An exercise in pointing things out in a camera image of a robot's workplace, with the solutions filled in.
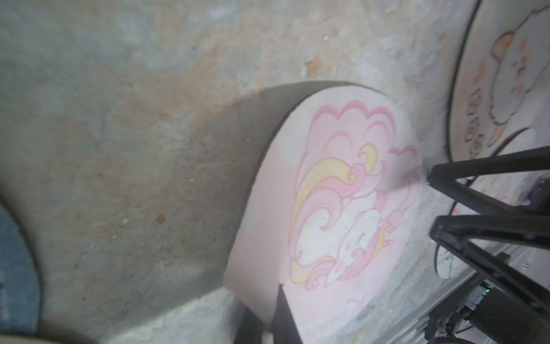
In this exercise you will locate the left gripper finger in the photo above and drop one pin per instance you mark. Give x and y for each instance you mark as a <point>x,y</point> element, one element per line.
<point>283,328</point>

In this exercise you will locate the pink unicorn coaster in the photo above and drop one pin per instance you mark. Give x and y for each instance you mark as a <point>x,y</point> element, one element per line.
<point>329,213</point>

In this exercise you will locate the cream cat coaster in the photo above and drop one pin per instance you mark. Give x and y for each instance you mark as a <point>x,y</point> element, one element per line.
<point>502,82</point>

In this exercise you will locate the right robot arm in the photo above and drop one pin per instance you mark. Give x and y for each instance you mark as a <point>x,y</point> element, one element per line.
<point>500,301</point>

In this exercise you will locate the blue bear coaster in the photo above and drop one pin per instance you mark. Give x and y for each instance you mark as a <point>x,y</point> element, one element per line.
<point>20,284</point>

